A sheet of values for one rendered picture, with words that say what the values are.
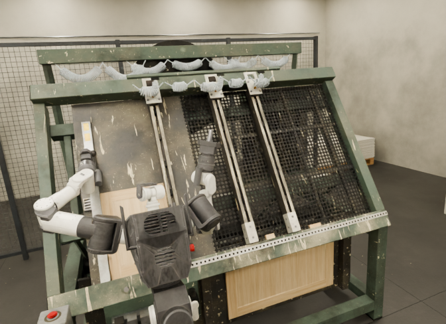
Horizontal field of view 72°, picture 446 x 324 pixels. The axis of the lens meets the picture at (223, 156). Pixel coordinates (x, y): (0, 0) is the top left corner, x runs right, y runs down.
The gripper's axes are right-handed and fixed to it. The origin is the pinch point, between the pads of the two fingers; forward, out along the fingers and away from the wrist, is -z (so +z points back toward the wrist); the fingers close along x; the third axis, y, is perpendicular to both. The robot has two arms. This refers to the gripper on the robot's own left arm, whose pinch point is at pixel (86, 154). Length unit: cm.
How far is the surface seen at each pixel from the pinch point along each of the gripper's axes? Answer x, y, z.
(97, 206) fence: 24.4, 1.5, 17.6
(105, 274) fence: 45, 1, 49
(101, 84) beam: -21.7, 13.3, -42.8
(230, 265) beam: 51, 69, 60
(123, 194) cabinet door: 23.8, 16.2, 12.8
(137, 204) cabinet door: 27.8, 22.8, 18.4
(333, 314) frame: 111, 147, 85
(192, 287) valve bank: 55, 45, 64
